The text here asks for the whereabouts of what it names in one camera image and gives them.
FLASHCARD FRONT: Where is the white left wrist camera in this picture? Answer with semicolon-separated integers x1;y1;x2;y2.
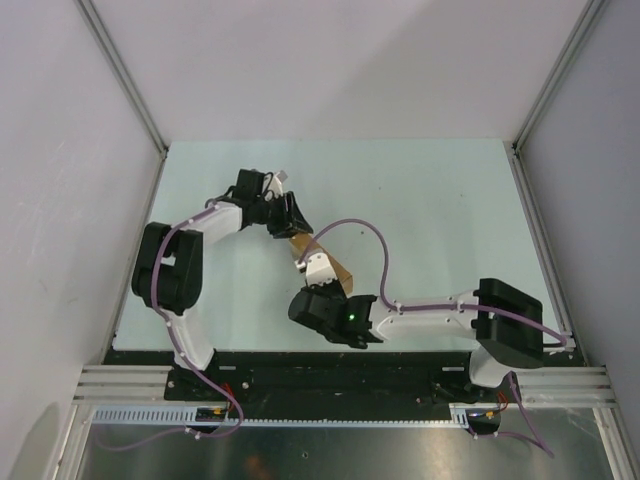
262;170;288;200

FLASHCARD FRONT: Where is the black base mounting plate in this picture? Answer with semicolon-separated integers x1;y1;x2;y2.
102;348;524;407

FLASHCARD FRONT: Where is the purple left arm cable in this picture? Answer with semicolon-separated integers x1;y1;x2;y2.
94;197;246;454

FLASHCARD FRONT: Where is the aluminium frame post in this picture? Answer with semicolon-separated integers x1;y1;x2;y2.
509;0;609;161
73;0;169;160

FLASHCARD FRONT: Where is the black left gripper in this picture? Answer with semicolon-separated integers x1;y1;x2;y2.
253;192;313;239

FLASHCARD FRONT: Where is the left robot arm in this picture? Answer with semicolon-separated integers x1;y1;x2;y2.
131;169;313;400

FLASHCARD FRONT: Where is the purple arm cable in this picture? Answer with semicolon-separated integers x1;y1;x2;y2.
298;218;576;459
94;197;246;454

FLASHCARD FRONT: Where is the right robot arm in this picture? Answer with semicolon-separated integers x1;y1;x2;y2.
288;278;544;401

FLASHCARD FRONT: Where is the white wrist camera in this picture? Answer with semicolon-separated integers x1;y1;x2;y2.
295;250;339;287
262;170;288;200

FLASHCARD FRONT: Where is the aluminium frame post left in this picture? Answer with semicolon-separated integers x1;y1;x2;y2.
73;0;169;160

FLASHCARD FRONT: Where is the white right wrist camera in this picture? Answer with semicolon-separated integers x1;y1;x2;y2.
295;250;339;287

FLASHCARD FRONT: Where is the grey slotted cable duct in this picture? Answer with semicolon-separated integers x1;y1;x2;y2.
92;405;501;427

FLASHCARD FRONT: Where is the aluminium front rail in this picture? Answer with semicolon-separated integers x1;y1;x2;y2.
73;365;171;405

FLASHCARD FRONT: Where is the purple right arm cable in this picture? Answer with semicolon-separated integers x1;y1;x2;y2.
298;218;576;459

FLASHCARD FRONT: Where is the brown cardboard express box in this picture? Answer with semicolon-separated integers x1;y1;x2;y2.
289;233;354;295

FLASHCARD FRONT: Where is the aluminium frame post right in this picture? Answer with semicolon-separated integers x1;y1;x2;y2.
509;0;609;161

